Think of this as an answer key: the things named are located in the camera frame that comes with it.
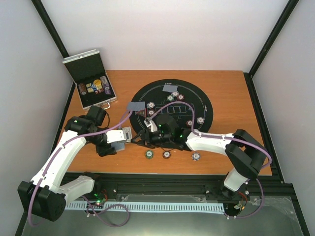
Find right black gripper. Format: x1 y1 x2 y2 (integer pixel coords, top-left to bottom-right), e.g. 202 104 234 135
131 129 172 149

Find green poker chip stack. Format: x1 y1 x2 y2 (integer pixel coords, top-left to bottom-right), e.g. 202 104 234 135
145 150 154 160

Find red triangular all-in button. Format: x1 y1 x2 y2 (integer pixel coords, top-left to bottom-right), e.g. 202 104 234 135
136 109 147 118

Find brown poker chip stack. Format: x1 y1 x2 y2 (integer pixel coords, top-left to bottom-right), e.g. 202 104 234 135
162 151 171 159

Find blue card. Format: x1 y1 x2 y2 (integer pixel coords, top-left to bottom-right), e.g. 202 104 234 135
127 101 145 112
162 85 178 93

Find blue poker chip stack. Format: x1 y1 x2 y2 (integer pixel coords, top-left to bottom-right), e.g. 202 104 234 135
191 152 201 161

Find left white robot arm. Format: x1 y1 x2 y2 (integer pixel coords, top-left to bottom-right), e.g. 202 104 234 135
18 106 125 227

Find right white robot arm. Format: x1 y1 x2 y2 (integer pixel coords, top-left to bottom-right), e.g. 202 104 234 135
131 114 271 199

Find round black poker mat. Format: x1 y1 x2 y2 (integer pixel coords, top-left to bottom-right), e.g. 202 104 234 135
130 79 214 134

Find chips inside case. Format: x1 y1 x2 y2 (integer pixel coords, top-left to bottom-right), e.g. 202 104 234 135
78 76 114 95

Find aluminium poker case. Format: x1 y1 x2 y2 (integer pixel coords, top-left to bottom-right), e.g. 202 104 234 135
62 49 117 110

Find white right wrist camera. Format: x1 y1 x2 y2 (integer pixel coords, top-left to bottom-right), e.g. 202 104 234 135
144 118 158 133

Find light blue cable duct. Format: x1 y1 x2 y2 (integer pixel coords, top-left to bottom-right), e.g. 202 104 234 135
65 199 225 214

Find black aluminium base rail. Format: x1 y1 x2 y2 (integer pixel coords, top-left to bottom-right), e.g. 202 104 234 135
83 173 297 203

